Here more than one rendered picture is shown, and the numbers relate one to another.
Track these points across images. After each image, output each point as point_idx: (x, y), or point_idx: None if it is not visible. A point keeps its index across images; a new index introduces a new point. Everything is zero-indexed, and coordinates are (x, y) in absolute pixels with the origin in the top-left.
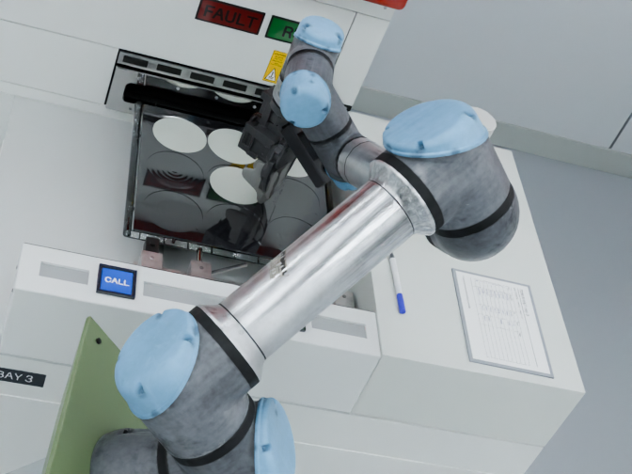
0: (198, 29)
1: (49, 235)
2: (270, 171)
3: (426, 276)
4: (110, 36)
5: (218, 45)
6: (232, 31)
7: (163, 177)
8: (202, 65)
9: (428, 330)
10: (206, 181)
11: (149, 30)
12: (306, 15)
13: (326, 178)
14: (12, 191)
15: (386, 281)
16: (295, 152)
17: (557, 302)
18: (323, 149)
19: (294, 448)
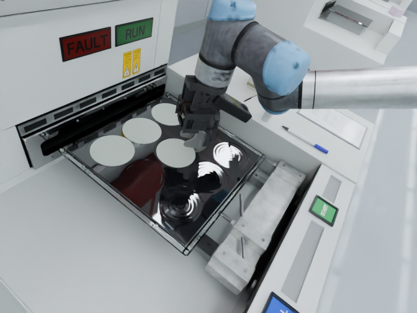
0: (69, 69)
1: (124, 301)
2: (215, 133)
3: (300, 125)
4: (0, 121)
5: (88, 72)
6: (94, 55)
7: (145, 187)
8: (84, 94)
9: (338, 151)
10: (163, 165)
11: (31, 95)
12: (135, 13)
13: (250, 113)
14: (56, 302)
15: (301, 143)
16: (228, 111)
17: None
18: (284, 98)
19: None
